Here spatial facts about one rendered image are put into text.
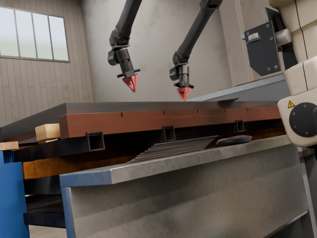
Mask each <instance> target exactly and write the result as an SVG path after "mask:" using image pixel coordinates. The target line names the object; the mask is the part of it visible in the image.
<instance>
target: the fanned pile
mask: <svg viewBox="0 0 317 238"><path fill-rule="evenodd" d="M218 136H219V135H217V136H208V137H200V138H194V139H186V140H179V141H172V142H165V143H158V144H154V146H151V148H148V150H146V151H145V152H143V153H140V155H137V157H136V158H135V159H132V160H131V161H129V162H127V163H125V164H126V165H127V164H132V163H138V162H145V161H150V160H155V159H161V158H166V157H171V156H177V155H182V154H187V153H194V152H200V151H201V150H202V149H204V148H205V147H206V146H207V145H208V144H210V142H212V140H214V138H216V137H218Z"/></svg>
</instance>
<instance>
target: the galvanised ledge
mask: <svg viewBox="0 0 317 238"><path fill-rule="evenodd" d="M288 144H291V142H290V141H289V139H288V137H287V135H282V136H275V137H270V138H264V139H259V140H253V141H249V142H246V143H242V144H233V145H224V146H219V147H213V148H208V149H202V150H201V151H200V152H194V153H187V154H182V155H177V156H171V157H166V158H161V159H155V160H150V161H143V162H138V163H132V164H127V165H126V164H125V163H122V164H117V165H111V166H106V167H100V168H95V169H90V170H83V171H77V172H71V173H66V174H60V175H59V179H60V187H78V186H94V185H110V184H116V183H120V182H125V181H129V180H133V179H138V178H143V177H147V176H151V175H156V174H160V173H164V172H168V171H173V170H178V169H182V168H187V167H190V166H195V165H199V164H204V163H208V162H213V161H218V160H221V159H226V158H230V157H235V156H239V155H243V154H247V153H252V152H257V151H261V150H265V149H270V148H274V147H278V146H282V145H288Z"/></svg>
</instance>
